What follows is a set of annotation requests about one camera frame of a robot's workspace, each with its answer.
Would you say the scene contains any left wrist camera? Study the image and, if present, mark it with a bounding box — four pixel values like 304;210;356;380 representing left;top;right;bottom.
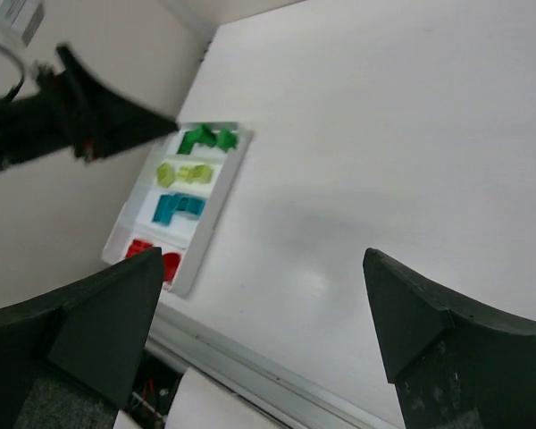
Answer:
0;0;46;46

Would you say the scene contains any teal long lego brick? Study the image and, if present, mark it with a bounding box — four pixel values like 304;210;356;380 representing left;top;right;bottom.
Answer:
152;194;180;226

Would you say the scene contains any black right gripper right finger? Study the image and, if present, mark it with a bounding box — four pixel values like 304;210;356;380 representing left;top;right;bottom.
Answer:
363;248;536;428

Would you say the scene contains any dark green lego brick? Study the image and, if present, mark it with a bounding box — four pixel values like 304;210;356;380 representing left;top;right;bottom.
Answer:
216;128;239;154

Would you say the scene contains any white compartment tray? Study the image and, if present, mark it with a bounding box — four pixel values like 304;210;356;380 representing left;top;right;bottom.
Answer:
102;122;253;297

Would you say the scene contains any red flower lego brick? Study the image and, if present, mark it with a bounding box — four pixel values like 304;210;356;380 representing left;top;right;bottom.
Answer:
124;239;154;258

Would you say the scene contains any red half-round lego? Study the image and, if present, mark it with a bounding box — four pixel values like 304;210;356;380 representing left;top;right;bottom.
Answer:
163;252;181;283

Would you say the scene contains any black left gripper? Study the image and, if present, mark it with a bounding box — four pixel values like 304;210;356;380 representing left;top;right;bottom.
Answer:
0;44;179;172

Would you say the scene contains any round teal lego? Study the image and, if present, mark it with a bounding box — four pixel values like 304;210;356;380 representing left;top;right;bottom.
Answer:
173;196;205;218

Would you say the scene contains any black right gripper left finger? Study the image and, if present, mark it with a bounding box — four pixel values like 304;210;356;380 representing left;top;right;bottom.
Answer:
0;248;164;428

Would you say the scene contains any white taped panel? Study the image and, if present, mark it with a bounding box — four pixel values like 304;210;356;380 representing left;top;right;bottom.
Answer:
165;368;278;429

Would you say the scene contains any aluminium rail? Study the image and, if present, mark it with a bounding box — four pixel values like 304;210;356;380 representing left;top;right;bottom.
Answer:
147;304;392;428

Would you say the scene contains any lime green lego brick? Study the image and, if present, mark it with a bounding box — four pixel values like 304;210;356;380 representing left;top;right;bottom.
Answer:
176;164;214;184

